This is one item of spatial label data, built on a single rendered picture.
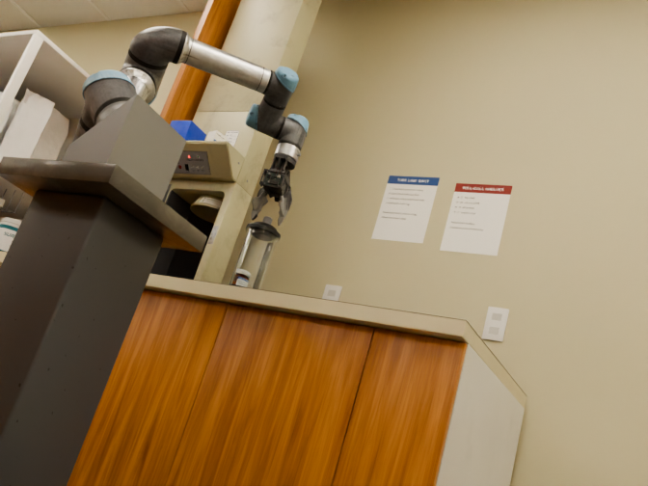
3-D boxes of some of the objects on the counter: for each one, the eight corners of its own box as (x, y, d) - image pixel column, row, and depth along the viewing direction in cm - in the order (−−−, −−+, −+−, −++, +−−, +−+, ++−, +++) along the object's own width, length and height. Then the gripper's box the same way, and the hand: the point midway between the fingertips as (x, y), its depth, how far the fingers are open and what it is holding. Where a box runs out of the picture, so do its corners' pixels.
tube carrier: (262, 306, 210) (283, 241, 217) (253, 294, 200) (276, 227, 207) (229, 297, 213) (252, 233, 220) (219, 285, 203) (242, 220, 210)
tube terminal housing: (164, 316, 271) (229, 145, 296) (230, 329, 255) (293, 147, 280) (121, 293, 251) (195, 111, 276) (191, 305, 235) (262, 111, 260)
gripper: (259, 148, 217) (237, 209, 210) (303, 156, 213) (282, 218, 206) (266, 162, 224) (245, 221, 218) (308, 170, 221) (288, 229, 214)
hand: (266, 221), depth 215 cm, fingers open, 8 cm apart
